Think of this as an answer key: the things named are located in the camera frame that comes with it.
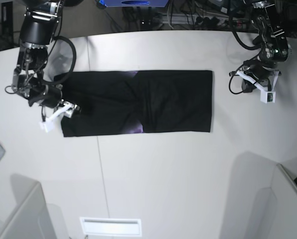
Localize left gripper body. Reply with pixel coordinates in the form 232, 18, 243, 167
243, 61, 277, 86

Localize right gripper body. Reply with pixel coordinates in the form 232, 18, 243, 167
28, 85, 62, 109

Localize black T-shirt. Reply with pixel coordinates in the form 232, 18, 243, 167
61, 70, 213, 137

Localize white partition panel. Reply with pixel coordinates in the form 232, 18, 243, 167
0, 182, 57, 239

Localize blue box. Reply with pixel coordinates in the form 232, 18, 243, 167
99, 0, 168, 7

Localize white power strip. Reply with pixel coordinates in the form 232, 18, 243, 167
160, 13, 250, 27

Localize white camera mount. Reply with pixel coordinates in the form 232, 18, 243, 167
228, 70, 281, 104
39, 100, 81, 132

